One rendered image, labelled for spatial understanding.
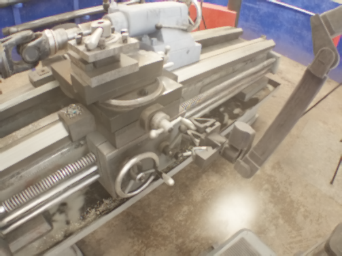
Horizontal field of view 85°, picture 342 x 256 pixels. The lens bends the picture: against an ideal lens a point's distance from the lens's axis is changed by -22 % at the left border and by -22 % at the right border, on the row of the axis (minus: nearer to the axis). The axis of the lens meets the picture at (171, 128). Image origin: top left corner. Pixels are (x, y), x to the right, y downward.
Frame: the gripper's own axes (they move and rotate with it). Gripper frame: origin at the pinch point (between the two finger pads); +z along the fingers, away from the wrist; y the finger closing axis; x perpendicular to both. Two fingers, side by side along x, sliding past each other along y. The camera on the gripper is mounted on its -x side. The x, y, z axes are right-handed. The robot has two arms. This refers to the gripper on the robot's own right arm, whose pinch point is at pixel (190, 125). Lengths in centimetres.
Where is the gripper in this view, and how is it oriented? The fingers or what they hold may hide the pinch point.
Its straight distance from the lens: 79.1
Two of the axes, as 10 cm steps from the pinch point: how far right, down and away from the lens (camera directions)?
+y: -0.8, 7.7, 6.3
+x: 7.0, -4.0, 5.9
